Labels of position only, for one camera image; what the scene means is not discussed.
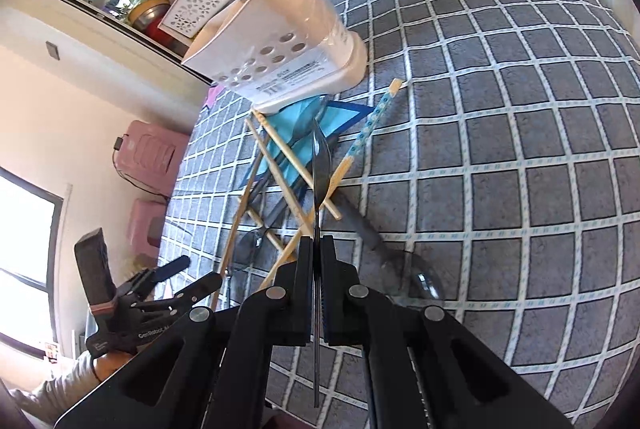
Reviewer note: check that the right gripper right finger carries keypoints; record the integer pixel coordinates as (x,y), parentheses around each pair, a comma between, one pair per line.
(423,368)

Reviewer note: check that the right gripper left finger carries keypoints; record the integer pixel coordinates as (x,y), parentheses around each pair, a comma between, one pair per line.
(207,370)

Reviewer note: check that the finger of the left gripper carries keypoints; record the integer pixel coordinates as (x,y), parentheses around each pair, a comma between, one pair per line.
(189,295)
(143,283)

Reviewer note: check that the black handled metal spoon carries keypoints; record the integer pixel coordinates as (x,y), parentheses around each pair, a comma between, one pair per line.
(321,165)
(390,258)
(250,243)

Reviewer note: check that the person's left hand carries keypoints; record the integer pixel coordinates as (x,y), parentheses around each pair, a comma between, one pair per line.
(107,364)

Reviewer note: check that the pink plastic stool stack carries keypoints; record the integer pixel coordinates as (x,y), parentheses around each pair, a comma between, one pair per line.
(150,155)

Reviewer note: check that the grey checked star tablecloth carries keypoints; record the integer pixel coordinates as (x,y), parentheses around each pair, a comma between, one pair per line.
(509,164)

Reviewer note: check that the white plastic utensil holder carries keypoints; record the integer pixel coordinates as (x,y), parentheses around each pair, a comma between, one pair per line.
(277,52)

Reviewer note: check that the blue patterned chopstick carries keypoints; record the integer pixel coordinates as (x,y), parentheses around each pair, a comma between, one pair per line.
(372,121)

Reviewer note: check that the grey wall switch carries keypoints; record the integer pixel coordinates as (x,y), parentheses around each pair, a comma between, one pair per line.
(52,50)

